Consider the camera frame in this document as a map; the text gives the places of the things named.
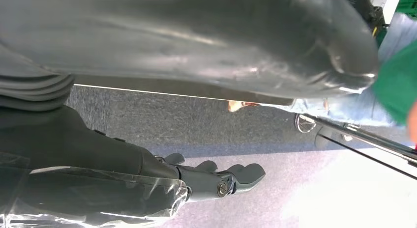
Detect person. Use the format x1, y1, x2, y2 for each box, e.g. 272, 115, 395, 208
260, 11, 417, 128

